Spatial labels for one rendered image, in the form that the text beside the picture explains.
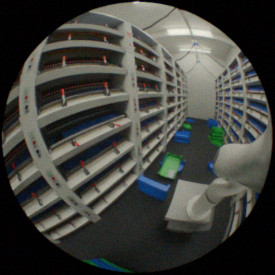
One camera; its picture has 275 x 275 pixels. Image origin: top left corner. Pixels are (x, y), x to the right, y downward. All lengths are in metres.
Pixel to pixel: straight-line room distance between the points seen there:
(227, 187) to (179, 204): 0.32
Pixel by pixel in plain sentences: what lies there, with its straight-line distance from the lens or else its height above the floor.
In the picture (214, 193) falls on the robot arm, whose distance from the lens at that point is 0.44.
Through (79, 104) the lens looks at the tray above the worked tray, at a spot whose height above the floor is 0.90.
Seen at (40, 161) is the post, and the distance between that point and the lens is 0.50.
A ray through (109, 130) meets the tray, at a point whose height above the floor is 0.71.
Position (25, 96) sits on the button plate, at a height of 1.03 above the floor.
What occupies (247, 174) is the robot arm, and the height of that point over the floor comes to 0.81.
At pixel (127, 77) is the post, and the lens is 0.72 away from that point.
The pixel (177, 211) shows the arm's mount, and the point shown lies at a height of 0.34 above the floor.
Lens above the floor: 0.90
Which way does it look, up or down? 25 degrees down
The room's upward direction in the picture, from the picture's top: 5 degrees counter-clockwise
